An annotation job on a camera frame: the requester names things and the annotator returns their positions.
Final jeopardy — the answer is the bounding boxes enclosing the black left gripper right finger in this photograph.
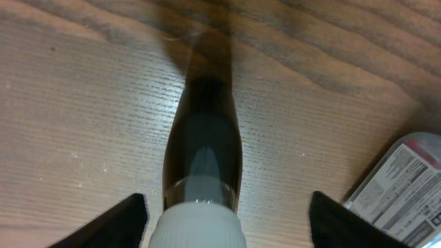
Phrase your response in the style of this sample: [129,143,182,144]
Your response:
[309,191,409,248]

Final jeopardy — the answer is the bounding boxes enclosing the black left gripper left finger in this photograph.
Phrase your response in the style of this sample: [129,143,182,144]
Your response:
[50,193,148,248]

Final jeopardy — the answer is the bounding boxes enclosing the dark bottle white cap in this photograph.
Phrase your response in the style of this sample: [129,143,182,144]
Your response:
[149,76,247,248]

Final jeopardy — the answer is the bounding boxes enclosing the clear plastic container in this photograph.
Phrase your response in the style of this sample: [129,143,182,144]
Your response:
[344,132,440,247]

